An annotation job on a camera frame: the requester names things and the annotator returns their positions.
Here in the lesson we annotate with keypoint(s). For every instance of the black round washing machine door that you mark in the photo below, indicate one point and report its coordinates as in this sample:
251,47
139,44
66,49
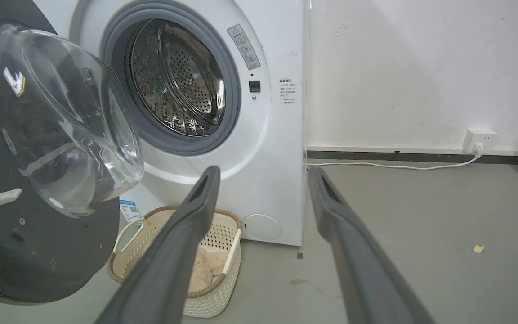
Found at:
25,180

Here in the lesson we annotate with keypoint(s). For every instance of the white front-load washing machine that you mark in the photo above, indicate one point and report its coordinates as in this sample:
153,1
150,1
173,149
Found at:
263,135

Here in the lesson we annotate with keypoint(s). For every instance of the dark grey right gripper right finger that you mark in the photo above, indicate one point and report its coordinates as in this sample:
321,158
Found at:
362,265

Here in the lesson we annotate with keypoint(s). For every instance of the cream woven laundry basket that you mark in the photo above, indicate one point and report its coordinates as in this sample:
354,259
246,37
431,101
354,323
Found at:
216,292

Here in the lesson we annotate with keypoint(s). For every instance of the beige cloth in basket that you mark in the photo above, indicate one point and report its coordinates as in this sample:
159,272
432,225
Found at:
207,267

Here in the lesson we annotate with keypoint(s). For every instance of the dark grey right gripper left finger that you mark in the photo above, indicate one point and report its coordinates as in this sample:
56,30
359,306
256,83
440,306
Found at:
169,256

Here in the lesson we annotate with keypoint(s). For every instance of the yellow paper scrap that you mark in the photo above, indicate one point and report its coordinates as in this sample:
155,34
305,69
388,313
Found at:
479,248

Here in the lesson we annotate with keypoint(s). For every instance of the white wall power socket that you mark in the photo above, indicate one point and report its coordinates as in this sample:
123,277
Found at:
478,140

